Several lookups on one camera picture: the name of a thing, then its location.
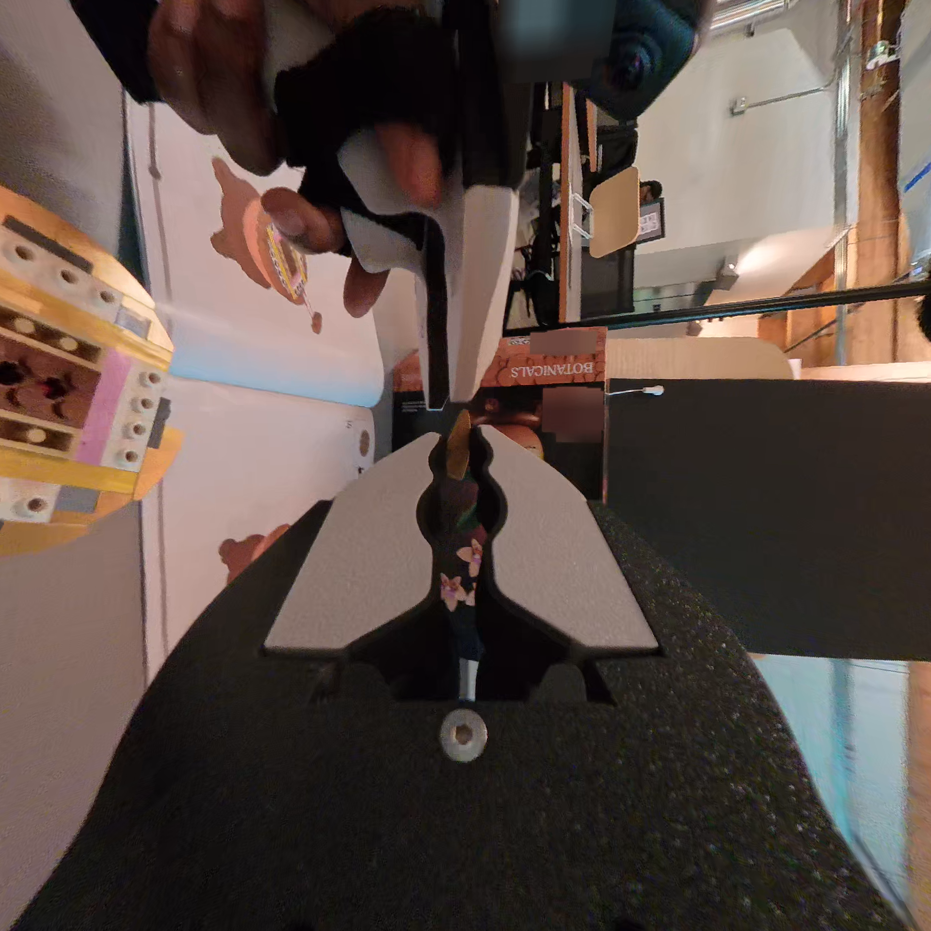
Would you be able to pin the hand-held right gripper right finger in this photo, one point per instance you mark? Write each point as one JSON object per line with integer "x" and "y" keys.
{"x": 568, "y": 575}

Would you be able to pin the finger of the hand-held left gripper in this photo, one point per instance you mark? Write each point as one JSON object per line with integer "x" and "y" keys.
{"x": 473, "y": 291}

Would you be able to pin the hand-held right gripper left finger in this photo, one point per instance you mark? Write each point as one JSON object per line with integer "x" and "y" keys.
{"x": 364, "y": 575}

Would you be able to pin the small tan slope brick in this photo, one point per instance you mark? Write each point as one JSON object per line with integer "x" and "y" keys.
{"x": 458, "y": 444}

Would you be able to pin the brick pot model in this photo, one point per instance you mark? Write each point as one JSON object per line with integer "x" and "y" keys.
{"x": 73, "y": 378}

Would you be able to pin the white instruction booklet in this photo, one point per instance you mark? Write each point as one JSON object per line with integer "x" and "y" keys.
{"x": 248, "y": 437}

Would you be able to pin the black panel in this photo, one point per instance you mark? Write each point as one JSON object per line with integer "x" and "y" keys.
{"x": 771, "y": 509}

